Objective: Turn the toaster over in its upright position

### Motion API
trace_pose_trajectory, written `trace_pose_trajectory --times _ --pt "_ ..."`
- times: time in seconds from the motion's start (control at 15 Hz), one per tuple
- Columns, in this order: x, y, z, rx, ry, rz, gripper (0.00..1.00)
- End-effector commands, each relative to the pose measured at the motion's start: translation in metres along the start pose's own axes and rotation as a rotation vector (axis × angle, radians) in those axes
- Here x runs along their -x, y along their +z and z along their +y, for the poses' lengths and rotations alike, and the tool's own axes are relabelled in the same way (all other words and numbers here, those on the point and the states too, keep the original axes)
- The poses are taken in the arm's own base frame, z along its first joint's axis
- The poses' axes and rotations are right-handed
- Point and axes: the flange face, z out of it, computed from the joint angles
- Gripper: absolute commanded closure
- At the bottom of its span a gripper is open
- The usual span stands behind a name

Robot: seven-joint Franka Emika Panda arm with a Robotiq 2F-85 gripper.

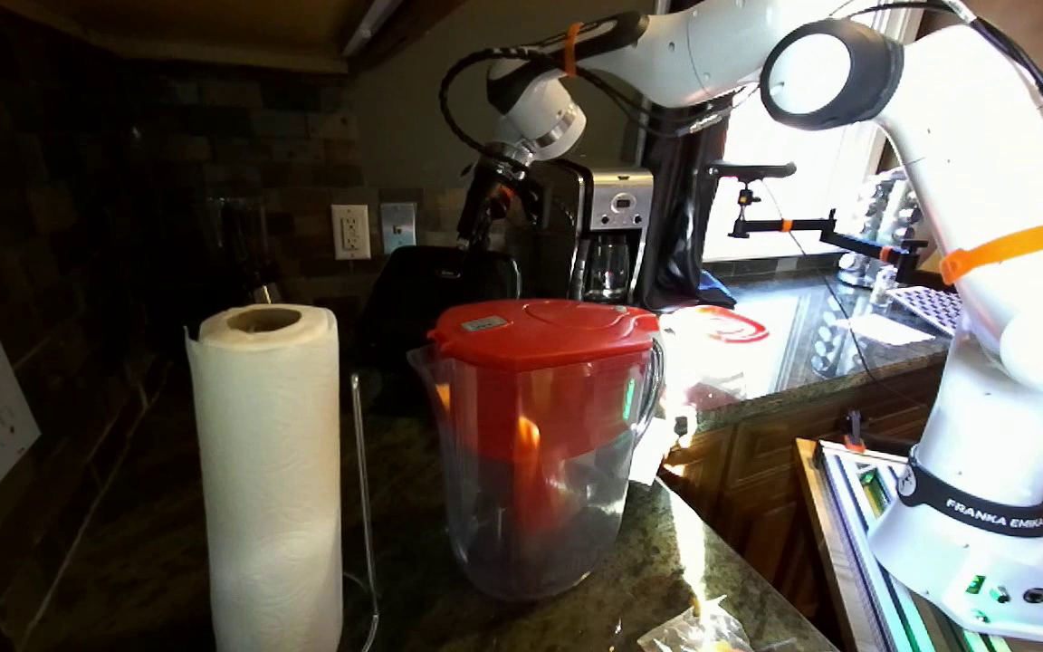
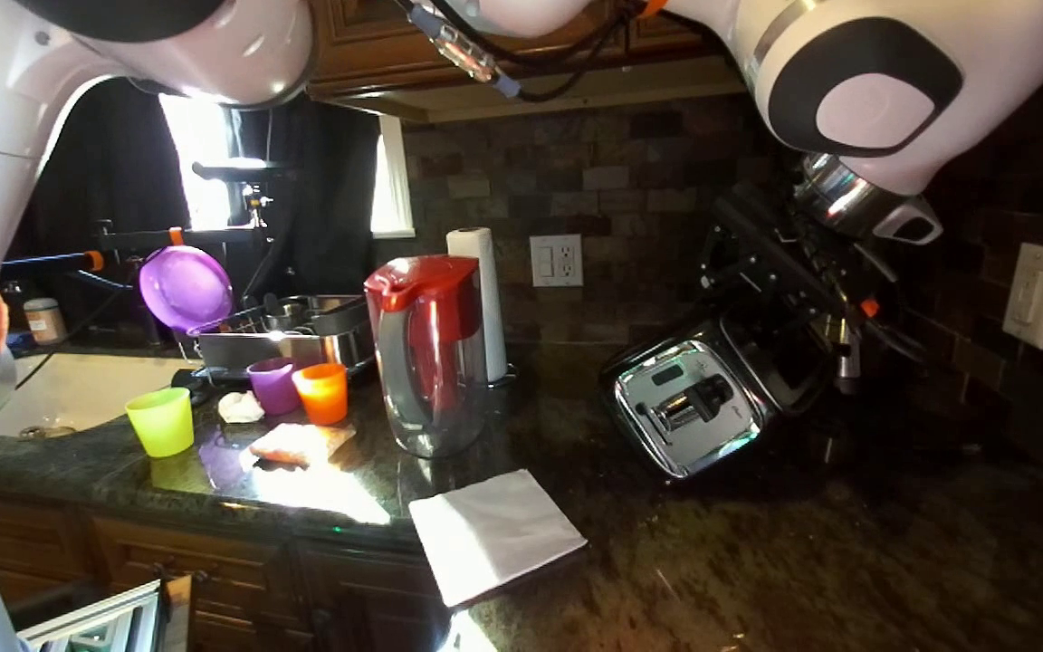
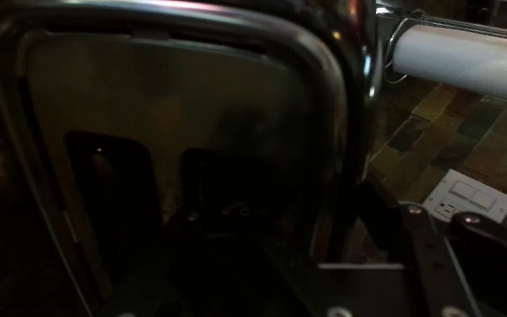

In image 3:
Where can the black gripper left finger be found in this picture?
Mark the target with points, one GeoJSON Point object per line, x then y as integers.
{"type": "Point", "coordinates": [218, 269]}

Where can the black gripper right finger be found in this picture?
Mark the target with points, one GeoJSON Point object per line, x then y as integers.
{"type": "Point", "coordinates": [440, 269]}

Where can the black and silver toaster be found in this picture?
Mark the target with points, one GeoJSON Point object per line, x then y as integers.
{"type": "Point", "coordinates": [165, 105]}

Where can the white paper towel roll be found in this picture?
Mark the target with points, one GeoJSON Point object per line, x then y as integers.
{"type": "Point", "coordinates": [470, 58]}

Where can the white switch and outlet plate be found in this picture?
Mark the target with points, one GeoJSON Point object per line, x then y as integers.
{"type": "Point", "coordinates": [470, 195]}

